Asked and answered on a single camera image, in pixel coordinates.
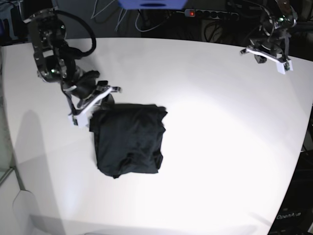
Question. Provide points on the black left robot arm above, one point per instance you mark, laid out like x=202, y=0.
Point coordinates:
x=272, y=42

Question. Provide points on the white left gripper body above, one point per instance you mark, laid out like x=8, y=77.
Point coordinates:
x=283, y=64

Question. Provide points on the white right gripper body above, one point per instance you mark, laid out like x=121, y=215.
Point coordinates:
x=89, y=96

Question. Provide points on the black OpenArm base box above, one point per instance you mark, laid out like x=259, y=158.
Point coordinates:
x=295, y=216

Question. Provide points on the dark long-sleeve shirt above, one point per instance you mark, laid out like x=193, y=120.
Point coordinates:
x=128, y=138

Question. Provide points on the blue plastic bin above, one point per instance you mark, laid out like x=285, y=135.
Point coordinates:
x=152, y=4

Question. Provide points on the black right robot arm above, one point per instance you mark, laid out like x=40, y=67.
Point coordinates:
x=55, y=61

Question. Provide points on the white power strip red switch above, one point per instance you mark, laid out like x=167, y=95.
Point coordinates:
x=210, y=14

